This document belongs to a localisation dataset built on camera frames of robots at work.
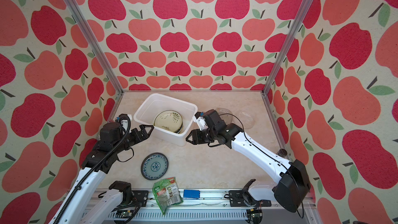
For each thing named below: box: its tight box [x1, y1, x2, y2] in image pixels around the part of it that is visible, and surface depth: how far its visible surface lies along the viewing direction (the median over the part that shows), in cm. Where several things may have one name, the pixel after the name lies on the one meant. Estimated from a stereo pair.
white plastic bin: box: [133, 92, 198, 147], surface depth 98 cm
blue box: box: [182, 189, 201, 199], surface depth 78 cm
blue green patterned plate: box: [140, 152, 169, 181], surface depth 86 cm
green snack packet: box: [152, 176, 184, 215], surface depth 76 cm
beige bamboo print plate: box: [153, 109, 183, 134], surface depth 101 cm
